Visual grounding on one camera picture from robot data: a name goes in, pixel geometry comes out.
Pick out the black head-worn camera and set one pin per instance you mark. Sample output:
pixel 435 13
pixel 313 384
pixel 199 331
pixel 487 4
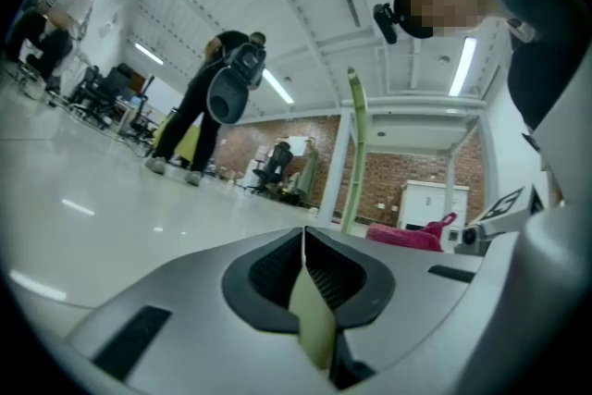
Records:
pixel 386 23

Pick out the white cardboard box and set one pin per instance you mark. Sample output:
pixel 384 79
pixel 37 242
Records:
pixel 259 162

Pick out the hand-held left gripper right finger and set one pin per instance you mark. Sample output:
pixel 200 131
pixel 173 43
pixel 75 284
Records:
pixel 407 300

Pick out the pink cloth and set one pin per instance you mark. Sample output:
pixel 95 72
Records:
pixel 402 238

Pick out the ceiling light tube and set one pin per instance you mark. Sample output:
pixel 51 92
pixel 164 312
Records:
pixel 277 86
pixel 462 67
pixel 149 53

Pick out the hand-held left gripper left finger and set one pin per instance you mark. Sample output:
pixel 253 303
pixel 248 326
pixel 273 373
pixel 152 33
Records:
pixel 185 314

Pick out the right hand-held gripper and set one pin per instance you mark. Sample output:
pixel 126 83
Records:
pixel 504 206

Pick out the black office chair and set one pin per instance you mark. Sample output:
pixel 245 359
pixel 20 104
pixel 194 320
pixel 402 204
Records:
pixel 113 92
pixel 143 120
pixel 277 162
pixel 83 92

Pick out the person's white t-shirt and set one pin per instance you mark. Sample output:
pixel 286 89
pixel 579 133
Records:
pixel 522 30

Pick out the yellow green panel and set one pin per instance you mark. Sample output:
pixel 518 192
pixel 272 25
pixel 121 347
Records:
pixel 187 148

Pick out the white table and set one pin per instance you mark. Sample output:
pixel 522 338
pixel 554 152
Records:
pixel 335 162

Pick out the green hanging garment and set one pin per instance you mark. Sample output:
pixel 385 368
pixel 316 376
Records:
pixel 307 176

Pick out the white hanging sheet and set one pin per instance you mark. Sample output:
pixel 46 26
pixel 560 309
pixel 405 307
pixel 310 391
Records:
pixel 298 145

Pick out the green handled floor tool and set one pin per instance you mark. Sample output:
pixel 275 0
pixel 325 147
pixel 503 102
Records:
pixel 355 129

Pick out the black hard-shell backpack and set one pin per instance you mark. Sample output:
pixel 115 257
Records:
pixel 226 97

